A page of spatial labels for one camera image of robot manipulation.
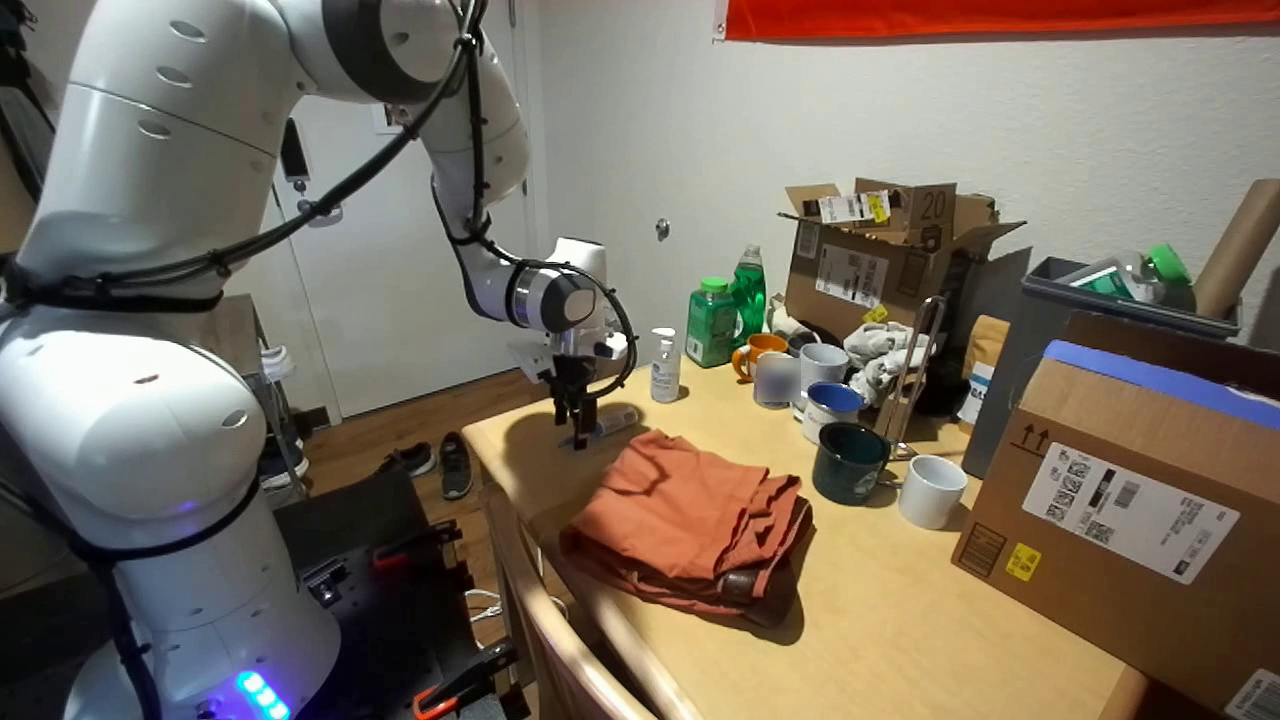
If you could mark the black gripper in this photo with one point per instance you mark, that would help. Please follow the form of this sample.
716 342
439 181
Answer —
569 382

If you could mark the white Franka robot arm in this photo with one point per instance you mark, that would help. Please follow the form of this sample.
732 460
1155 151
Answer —
147 427

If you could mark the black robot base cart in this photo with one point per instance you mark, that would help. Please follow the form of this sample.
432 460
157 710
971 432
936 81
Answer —
387 603

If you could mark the folded orange fabric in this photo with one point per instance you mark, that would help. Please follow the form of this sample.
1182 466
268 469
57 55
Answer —
680 522

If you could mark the white sanitizer bottle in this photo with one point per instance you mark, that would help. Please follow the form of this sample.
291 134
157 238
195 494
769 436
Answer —
665 364

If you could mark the dark shoe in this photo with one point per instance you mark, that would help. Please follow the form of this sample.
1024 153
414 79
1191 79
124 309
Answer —
453 466
411 460

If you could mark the green container with lid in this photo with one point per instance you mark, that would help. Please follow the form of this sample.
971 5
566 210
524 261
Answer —
708 325

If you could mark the orange mug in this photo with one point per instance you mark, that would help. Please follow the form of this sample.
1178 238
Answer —
756 348

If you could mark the blue patterned mug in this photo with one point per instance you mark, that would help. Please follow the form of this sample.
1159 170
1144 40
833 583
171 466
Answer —
776 382

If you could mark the white door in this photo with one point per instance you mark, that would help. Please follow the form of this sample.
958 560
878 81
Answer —
387 306

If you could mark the wooden chair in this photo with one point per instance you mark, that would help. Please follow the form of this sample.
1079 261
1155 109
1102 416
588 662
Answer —
560 655

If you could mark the pale grey mug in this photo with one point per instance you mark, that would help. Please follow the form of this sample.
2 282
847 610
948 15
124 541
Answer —
822 364

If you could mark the white mug with blue rim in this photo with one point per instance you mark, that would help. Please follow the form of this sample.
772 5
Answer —
830 403

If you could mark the dark green mug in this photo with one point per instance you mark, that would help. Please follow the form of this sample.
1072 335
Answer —
850 460

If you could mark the white crumpled cloth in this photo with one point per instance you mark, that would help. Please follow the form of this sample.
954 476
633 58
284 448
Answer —
883 347

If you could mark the open brown cardboard box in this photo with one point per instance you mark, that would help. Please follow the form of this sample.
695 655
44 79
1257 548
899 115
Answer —
866 265

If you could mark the curved metal rod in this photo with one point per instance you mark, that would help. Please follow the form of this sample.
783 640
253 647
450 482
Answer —
920 360

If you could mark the small white mug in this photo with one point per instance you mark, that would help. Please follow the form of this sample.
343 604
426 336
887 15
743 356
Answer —
930 489

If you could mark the black door keypad lock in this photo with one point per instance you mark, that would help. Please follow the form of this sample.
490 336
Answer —
294 153

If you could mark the small yellow blue carton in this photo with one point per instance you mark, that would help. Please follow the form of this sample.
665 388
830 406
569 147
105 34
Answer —
987 348

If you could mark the black trash bin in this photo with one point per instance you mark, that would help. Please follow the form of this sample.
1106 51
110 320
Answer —
1035 335

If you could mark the cardboard box with shipping label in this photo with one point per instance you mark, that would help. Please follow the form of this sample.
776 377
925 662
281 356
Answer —
1132 572

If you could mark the green item in bin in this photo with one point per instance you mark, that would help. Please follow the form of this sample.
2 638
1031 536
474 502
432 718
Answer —
1167 265

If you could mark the brown cardboard tube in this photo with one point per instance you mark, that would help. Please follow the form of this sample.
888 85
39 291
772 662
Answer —
1232 254

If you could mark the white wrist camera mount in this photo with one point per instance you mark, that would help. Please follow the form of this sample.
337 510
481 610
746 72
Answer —
608 348

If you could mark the small dark wall hook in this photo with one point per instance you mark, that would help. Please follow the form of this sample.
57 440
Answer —
660 230

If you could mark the red wall banner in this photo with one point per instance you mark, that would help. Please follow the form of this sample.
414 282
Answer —
1000 17

